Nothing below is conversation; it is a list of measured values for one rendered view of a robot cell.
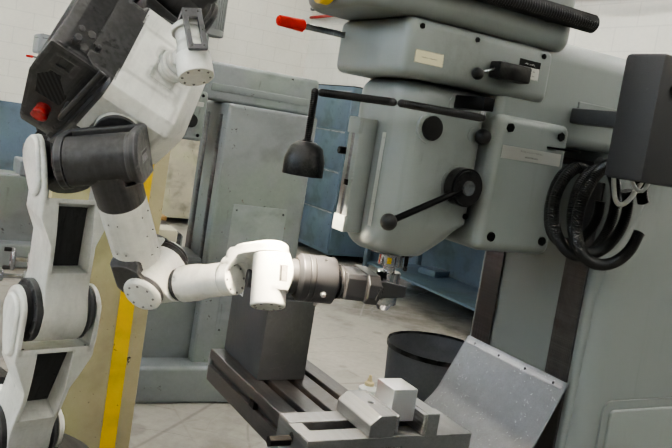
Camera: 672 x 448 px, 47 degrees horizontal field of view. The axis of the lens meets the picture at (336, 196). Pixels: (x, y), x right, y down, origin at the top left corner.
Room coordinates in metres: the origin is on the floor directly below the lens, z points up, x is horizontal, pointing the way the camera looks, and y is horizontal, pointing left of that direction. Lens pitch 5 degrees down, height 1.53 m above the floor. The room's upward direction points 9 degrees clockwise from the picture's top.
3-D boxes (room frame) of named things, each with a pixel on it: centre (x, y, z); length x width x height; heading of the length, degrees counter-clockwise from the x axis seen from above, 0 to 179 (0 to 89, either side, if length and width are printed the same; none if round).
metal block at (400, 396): (1.40, -0.17, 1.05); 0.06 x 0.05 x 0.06; 28
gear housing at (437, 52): (1.49, -0.16, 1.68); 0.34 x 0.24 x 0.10; 120
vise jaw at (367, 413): (1.37, -0.12, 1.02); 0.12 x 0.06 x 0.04; 28
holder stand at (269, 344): (1.83, 0.11, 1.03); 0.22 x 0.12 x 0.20; 29
